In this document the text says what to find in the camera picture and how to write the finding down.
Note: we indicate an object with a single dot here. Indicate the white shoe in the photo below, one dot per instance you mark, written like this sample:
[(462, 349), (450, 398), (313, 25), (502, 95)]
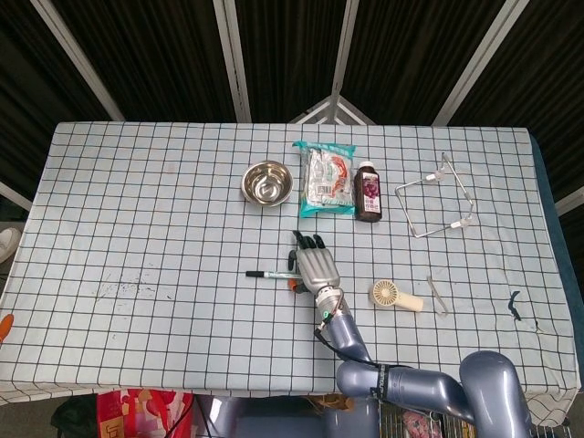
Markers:
[(9, 244)]

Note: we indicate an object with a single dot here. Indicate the black bag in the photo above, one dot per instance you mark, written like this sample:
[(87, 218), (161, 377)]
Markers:
[(75, 417)]

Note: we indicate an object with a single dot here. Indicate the dark juice bottle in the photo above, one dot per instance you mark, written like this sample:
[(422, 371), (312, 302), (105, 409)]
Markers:
[(368, 196)]

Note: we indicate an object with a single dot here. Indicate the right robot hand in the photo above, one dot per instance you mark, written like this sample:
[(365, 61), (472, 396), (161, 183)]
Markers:
[(317, 269)]

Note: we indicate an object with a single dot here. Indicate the stainless steel bowl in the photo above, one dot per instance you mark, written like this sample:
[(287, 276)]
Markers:
[(267, 182)]

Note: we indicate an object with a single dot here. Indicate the white triangular frame foot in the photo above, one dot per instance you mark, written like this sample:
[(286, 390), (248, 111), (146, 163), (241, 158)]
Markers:
[(315, 113)]

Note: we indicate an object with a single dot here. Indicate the checkered tablecloth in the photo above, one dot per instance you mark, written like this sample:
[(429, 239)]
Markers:
[(137, 205)]

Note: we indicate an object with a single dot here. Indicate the white partition frame post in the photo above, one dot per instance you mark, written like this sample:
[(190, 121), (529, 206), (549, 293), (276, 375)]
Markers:
[(481, 59), (75, 55), (344, 45), (232, 59)]

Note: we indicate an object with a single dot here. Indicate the teal snack packet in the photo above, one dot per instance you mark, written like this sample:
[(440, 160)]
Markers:
[(326, 182)]

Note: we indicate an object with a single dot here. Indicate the beige handheld fan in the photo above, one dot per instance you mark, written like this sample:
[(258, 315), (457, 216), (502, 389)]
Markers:
[(385, 292)]

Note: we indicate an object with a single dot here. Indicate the green white marker body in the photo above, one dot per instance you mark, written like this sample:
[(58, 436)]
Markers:
[(278, 274)]

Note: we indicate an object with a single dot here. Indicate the dark blue undercloth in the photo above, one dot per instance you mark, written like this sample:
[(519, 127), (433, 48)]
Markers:
[(545, 182)]

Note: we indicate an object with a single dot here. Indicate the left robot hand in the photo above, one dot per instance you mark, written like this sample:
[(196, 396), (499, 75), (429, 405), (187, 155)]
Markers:
[(5, 326)]

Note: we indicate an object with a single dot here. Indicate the clear plastic strip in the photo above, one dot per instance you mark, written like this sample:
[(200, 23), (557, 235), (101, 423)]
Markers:
[(439, 299)]

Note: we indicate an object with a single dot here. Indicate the blue grey robot torso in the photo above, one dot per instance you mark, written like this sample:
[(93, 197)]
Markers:
[(274, 424)]

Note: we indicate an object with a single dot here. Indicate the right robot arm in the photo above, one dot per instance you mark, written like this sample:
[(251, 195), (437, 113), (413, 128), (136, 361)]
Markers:
[(351, 337)]

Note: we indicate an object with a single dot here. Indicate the white floor frame bar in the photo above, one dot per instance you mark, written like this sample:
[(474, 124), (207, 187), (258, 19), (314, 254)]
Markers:
[(570, 201), (13, 197)]

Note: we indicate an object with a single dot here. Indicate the black marker cap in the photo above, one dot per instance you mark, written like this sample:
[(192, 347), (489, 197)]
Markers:
[(254, 274)]

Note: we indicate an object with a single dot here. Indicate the red shopping bag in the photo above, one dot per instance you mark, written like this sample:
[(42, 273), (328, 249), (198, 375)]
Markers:
[(137, 415)]

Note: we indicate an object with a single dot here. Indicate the small dark blue scrap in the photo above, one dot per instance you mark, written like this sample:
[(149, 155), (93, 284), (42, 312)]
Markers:
[(512, 303)]

